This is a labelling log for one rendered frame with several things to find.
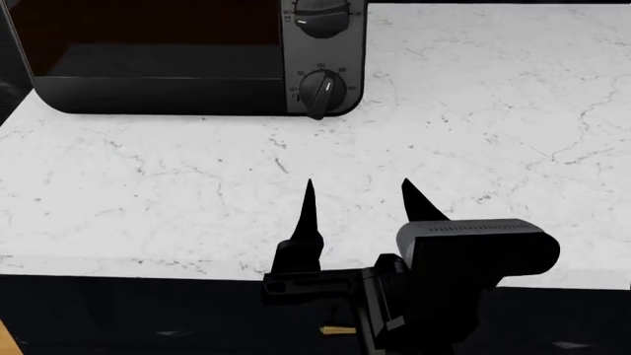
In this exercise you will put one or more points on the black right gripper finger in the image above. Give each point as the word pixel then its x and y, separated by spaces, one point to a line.
pixel 419 209
pixel 305 236

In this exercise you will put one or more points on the black temperature knob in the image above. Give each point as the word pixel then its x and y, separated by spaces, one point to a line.
pixel 320 92

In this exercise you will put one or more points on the black toaster oven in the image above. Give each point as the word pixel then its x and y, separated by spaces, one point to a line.
pixel 323 55

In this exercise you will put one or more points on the dark glass oven door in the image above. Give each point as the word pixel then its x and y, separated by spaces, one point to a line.
pixel 148 55

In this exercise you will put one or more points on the small yellow tag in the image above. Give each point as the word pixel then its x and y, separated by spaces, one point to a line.
pixel 337 330

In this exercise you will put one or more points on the black round timer knob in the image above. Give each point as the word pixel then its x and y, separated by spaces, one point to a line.
pixel 323 18

